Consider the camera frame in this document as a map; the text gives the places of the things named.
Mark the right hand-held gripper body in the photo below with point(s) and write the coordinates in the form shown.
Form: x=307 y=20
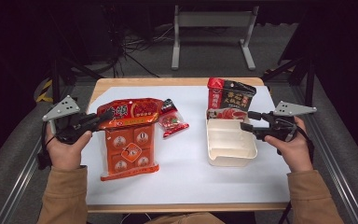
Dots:
x=279 y=126

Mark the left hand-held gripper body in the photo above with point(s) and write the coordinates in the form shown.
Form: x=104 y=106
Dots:
x=74 y=126

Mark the black sauce packet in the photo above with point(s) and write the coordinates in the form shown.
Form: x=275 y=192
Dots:
x=237 y=95

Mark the orange-red soup base packet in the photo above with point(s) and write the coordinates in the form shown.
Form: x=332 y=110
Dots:
x=133 y=112

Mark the white divided plastic box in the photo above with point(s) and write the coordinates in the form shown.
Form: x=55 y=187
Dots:
x=230 y=155

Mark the red sauce packet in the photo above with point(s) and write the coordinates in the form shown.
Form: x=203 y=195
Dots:
x=215 y=93

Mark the person's left hand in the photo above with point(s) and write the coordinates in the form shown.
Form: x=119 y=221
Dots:
x=63 y=152

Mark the person's right hand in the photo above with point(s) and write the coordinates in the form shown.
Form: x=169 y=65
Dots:
x=292 y=152

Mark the large clear orange seasoning pack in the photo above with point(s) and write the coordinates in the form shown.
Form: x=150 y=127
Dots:
x=130 y=152

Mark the black tripod stand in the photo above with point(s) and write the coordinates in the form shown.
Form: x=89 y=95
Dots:
x=56 y=77
x=309 y=81

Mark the small clear red-black seasoning packet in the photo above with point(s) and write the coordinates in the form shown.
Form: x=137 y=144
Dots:
x=172 y=121

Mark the grey metal stand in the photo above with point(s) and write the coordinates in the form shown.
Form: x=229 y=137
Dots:
x=213 y=19

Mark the person's tan clothing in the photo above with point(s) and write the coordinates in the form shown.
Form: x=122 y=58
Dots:
x=186 y=218

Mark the aluminium frame rail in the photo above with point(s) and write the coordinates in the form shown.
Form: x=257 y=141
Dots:
x=15 y=189
x=338 y=174

